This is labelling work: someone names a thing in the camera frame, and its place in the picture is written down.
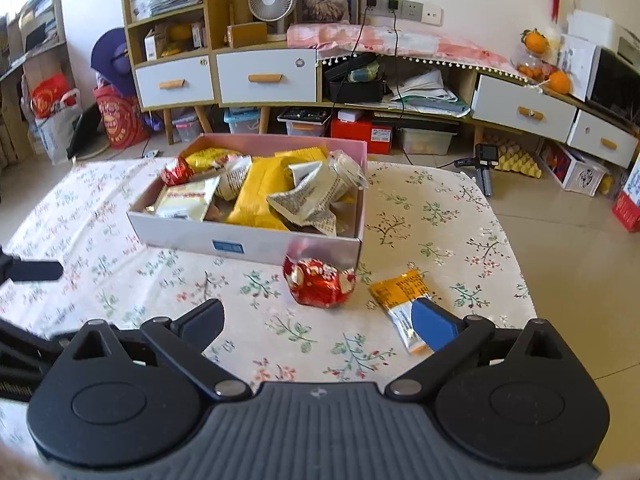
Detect orange with leaves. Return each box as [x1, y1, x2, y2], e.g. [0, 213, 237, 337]
[520, 29, 549, 57]

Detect white desk fan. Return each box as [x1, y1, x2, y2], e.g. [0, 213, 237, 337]
[248, 0, 297, 41]

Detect black cable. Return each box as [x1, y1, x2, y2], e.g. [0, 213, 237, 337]
[327, 9, 376, 107]

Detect pink floral cloth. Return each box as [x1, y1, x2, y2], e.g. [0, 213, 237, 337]
[286, 22, 526, 81]

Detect black flat panel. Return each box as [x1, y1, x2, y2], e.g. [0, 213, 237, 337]
[67, 105, 111, 161]

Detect black camera on tripod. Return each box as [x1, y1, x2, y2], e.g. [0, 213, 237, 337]
[455, 143, 498, 196]

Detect clear storage box yellow contents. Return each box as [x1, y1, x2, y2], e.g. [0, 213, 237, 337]
[397, 127, 458, 156]

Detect black microwave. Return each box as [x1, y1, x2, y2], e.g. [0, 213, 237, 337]
[585, 45, 640, 121]

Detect red box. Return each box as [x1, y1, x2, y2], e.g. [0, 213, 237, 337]
[330, 112, 398, 156]

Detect wooden bookshelf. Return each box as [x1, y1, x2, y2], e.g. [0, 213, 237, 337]
[0, 0, 68, 161]

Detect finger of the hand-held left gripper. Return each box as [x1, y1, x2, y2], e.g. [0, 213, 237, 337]
[0, 254, 64, 286]

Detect white shopping bag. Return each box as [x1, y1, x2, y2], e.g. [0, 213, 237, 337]
[31, 74, 83, 163]

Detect red snack packet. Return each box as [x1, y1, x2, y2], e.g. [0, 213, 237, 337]
[282, 255, 357, 309]
[160, 156, 196, 187]

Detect red round bag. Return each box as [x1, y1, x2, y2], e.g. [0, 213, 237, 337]
[95, 85, 151, 150]

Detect low wooden cabinet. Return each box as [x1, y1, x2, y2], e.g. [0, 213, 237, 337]
[315, 47, 640, 171]

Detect clear storage box black top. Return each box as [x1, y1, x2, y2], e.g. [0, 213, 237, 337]
[277, 106, 331, 137]

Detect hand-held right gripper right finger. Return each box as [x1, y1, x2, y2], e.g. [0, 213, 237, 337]
[384, 297, 569, 402]

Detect loose white green papers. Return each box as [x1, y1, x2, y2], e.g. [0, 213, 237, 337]
[390, 67, 473, 116]

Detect yellow egg tray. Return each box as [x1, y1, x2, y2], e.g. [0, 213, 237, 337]
[492, 140, 543, 180]

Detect small clear storage box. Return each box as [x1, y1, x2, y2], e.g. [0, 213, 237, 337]
[172, 112, 201, 143]

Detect clear storage box blue lid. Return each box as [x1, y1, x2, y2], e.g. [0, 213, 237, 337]
[223, 107, 261, 135]

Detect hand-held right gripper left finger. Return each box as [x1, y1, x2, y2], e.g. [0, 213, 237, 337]
[72, 299, 252, 402]

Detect white black-print snack packet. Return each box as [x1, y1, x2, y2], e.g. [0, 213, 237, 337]
[215, 155, 253, 202]

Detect white drawer with round lock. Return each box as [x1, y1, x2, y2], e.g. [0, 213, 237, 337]
[216, 48, 319, 107]
[134, 55, 216, 111]

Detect cream snack packet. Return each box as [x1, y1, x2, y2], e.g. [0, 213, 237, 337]
[154, 175, 222, 223]

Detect orange white snack packet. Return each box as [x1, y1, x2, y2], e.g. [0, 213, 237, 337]
[368, 269, 435, 356]

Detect brown cardboard box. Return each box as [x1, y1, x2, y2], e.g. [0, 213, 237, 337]
[227, 22, 268, 48]

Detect white text-print packet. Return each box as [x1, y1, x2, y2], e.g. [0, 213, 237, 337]
[266, 151, 369, 237]

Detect golden yellow snack packet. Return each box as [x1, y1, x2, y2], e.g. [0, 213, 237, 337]
[184, 147, 244, 173]

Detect wall socket with black plugs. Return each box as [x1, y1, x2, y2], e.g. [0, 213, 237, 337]
[364, 0, 402, 17]

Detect large yellow snack packet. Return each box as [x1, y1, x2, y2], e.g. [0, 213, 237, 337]
[225, 152, 331, 232]

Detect wooden shelf cabinet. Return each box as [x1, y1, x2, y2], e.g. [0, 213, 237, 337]
[121, 0, 321, 146]

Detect pink cardboard box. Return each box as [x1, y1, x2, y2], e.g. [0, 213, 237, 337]
[126, 133, 369, 267]

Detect white printed box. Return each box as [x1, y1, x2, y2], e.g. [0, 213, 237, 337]
[542, 140, 613, 197]

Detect black storage case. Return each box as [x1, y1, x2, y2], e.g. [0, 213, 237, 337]
[324, 52, 391, 106]

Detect blue white carton box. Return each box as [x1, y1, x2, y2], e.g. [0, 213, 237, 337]
[612, 160, 640, 233]

